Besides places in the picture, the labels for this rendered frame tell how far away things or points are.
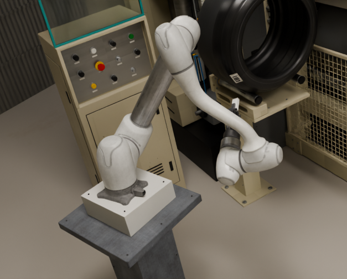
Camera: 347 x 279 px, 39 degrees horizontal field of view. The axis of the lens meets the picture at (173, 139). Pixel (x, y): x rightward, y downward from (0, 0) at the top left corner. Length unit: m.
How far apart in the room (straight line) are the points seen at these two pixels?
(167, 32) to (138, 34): 1.06
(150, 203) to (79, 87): 0.94
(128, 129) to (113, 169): 0.22
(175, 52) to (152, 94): 0.35
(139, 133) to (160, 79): 0.29
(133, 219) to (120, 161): 0.26
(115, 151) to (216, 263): 1.08
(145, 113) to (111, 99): 0.72
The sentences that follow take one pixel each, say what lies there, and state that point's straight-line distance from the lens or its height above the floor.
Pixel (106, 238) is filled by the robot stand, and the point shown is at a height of 0.65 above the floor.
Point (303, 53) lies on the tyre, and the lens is 2.60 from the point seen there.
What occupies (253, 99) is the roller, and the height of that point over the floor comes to 0.91.
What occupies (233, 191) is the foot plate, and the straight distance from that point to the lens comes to 3.36.
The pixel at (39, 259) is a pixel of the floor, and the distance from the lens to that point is 3.36.
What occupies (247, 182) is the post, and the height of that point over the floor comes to 0.12.
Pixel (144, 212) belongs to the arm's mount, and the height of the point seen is 0.71.
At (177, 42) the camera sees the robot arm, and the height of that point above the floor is 1.45.
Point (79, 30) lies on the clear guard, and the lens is 2.78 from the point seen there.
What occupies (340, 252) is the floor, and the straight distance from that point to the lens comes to 2.93.
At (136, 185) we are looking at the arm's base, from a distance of 2.26.
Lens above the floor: 2.11
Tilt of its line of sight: 31 degrees down
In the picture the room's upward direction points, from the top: 13 degrees counter-clockwise
